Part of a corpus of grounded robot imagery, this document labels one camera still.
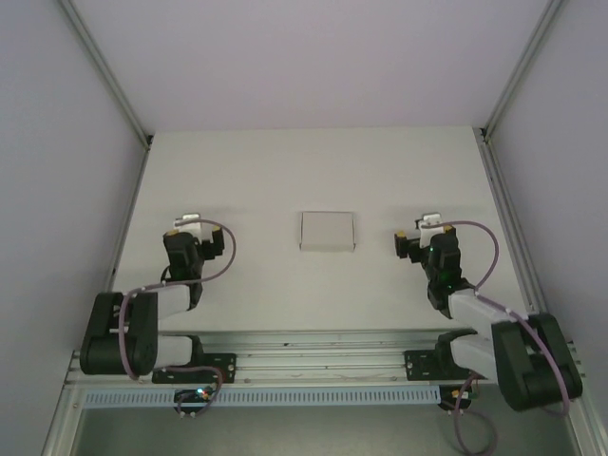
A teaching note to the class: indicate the aluminium mounting rail beam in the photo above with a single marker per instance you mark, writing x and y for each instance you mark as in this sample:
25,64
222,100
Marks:
323,354

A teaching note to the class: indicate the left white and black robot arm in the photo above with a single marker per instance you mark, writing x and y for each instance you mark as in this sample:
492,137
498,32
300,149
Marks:
100,342

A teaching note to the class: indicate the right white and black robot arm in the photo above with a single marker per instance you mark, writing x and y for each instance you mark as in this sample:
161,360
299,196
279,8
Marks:
518,366

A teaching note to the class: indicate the white paper box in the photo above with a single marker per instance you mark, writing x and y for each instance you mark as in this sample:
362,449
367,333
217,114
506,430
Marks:
328,231

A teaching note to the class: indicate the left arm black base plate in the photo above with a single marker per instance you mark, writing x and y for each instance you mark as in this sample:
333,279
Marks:
223,368

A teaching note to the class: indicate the aluminium frame post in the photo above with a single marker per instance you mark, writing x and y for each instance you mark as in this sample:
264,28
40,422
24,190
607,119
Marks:
518,71
107,71

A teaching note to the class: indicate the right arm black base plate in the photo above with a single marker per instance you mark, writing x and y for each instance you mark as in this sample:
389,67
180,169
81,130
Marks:
418,366

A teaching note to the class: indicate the small circuit board with LEDs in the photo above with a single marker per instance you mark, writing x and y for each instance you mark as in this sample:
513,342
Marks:
458,396
195,396

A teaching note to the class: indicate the aluminium table side rail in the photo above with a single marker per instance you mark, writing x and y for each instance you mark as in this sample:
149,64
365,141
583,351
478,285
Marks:
508,214
128,228

